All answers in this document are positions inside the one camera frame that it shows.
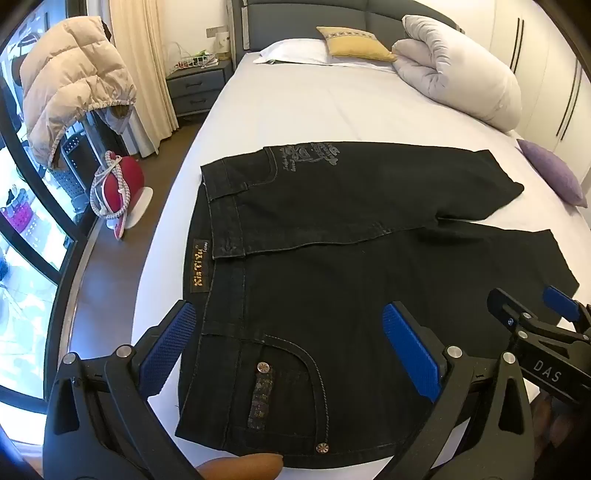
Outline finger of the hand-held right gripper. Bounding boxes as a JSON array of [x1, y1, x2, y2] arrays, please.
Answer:
[[488, 288, 550, 335], [542, 285, 591, 330]]

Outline black perforated chair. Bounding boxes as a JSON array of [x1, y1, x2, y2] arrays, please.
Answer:
[[60, 129, 100, 208]]

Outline white pillow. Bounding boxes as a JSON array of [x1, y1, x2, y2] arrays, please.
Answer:
[[253, 38, 398, 66]]

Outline cream curtain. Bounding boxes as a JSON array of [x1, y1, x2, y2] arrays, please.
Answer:
[[108, 0, 180, 158]]

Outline yellow cushion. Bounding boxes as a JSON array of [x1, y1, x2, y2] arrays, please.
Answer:
[[316, 26, 398, 62]]

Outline red rounded stand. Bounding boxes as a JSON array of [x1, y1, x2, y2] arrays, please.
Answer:
[[99, 156, 153, 241]]

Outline rolled white duvet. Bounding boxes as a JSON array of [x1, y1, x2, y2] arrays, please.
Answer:
[[392, 15, 523, 132]]

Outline grey padded headboard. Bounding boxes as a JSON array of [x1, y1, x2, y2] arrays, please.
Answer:
[[231, 0, 465, 70]]

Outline large window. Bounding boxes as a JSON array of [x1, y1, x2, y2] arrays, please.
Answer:
[[0, 0, 107, 402]]

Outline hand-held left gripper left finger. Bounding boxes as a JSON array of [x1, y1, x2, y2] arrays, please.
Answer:
[[42, 299, 199, 480]]

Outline white braided cord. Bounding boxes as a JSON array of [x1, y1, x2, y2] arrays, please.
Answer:
[[90, 150, 132, 220]]

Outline white wardrobe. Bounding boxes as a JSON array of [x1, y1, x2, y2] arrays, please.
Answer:
[[489, 0, 591, 195]]

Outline beige puffer jacket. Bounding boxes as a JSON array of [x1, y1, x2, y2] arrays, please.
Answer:
[[19, 16, 138, 169]]

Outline person's left hand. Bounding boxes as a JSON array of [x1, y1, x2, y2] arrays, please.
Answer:
[[196, 468, 284, 480]]

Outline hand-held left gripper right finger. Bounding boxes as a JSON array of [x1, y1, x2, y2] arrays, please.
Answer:
[[374, 302, 539, 480]]

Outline person's right hand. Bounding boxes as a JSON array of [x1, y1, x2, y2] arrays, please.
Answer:
[[531, 397, 591, 480]]

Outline purple cushion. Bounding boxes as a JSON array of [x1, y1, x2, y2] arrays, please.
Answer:
[[516, 138, 589, 208]]

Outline bed with white sheet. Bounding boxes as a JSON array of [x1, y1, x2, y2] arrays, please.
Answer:
[[131, 39, 591, 480]]

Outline grey nightstand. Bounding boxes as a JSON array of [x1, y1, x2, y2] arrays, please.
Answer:
[[165, 60, 232, 121]]

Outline black denim pants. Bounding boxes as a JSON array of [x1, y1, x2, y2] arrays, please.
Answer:
[[174, 143, 580, 472]]

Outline white wire basket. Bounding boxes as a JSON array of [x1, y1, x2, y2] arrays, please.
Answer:
[[173, 53, 220, 70]]

